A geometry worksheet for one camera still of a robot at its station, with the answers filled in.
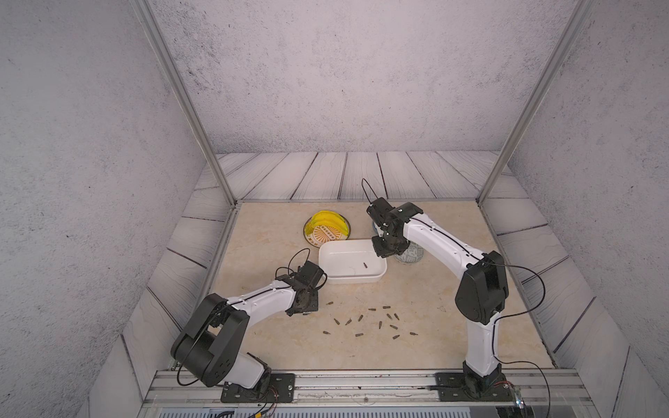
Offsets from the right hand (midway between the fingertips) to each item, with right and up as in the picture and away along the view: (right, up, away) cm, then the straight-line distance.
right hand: (385, 251), depth 88 cm
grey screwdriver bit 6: (-9, -22, -1) cm, 23 cm away
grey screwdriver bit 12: (+2, -24, -3) cm, 24 cm away
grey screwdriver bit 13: (+8, -25, -5) cm, 27 cm away
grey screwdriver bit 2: (-19, -18, +3) cm, 26 cm away
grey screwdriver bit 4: (-20, -25, -4) cm, 32 cm away
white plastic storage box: (-11, -5, +14) cm, 18 cm away
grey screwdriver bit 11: (-2, -23, -3) cm, 23 cm away
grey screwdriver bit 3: (-16, -23, -1) cm, 28 cm away
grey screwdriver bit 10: (+1, -21, -1) cm, 21 cm away
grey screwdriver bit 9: (0, -19, +1) cm, 19 cm away
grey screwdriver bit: (-6, -6, +11) cm, 14 cm away
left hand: (-24, -19, +2) cm, 31 cm away
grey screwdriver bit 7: (-9, -26, -5) cm, 28 cm away
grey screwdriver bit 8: (-4, -20, +1) cm, 20 cm away
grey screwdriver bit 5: (-12, -23, -2) cm, 26 cm away
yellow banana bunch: (-20, +11, +19) cm, 30 cm away
